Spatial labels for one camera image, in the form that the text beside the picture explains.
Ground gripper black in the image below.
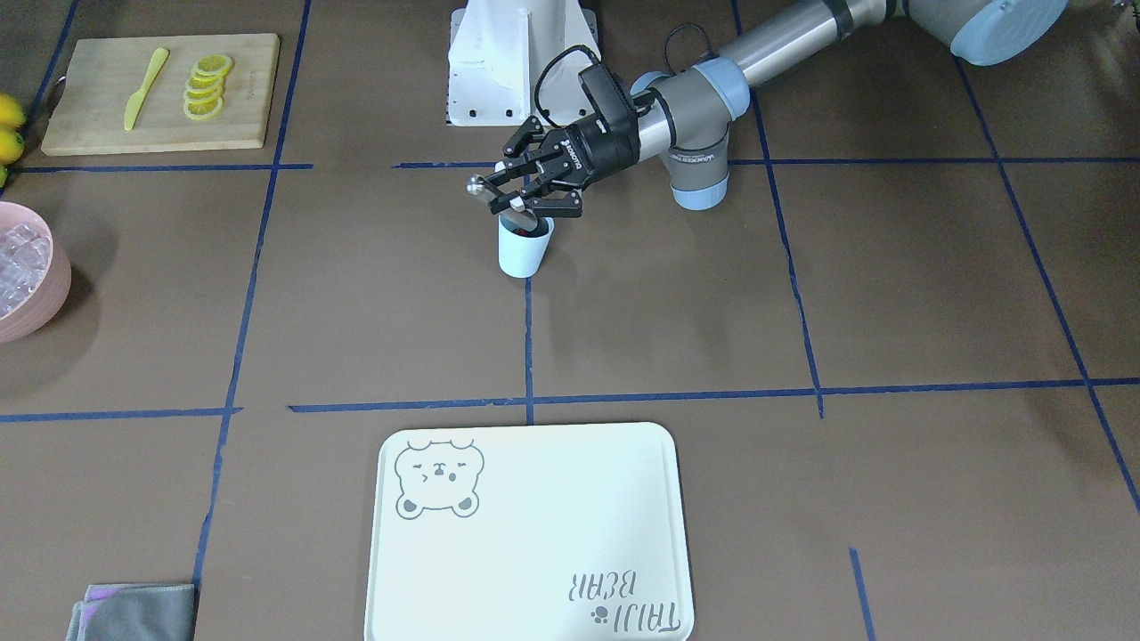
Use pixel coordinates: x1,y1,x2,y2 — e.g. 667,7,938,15
487,66,640,220

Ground steel muddler with black tip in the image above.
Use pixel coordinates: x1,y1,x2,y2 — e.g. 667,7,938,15
467,175,545,232

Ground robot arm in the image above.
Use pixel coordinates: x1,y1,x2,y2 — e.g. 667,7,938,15
467,1,1067,232

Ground light blue plastic cup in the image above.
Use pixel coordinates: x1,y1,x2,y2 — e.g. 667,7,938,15
498,216,555,279

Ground pile of ice cubes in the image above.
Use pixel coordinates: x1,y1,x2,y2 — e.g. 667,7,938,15
1,224,52,317

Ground lemon slice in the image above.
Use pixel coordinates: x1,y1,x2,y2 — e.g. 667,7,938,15
184,52,233,121

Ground cream bear tray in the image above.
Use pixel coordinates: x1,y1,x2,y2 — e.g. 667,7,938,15
363,422,697,640

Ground wooden cutting board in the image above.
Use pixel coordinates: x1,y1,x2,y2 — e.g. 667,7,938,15
40,33,280,157

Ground yellow knife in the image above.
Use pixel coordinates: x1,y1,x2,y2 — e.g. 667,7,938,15
122,47,170,133

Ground pink bowl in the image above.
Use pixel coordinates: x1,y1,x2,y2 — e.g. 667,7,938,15
1,200,72,344

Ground whole lemon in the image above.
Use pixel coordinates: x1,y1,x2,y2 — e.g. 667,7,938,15
0,94,26,130
0,125,25,167

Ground grey folded cloth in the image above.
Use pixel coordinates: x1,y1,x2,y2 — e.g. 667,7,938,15
65,583,197,640

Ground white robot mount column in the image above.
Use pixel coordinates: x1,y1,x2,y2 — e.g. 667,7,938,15
445,1,601,127

